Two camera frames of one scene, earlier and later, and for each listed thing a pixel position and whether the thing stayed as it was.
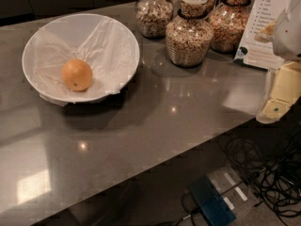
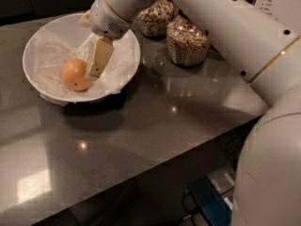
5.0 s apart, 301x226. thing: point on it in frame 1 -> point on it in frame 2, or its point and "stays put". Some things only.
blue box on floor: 213,203 stays put
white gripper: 289,35 -> 104,20
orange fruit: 76,74 stays put
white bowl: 106,43 stays put
